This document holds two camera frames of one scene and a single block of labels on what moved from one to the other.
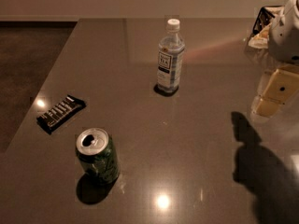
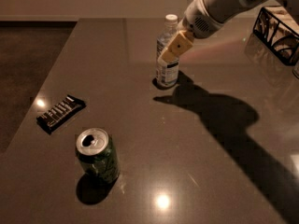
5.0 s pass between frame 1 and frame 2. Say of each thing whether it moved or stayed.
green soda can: stayed
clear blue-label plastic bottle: moved
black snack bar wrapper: stayed
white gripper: moved
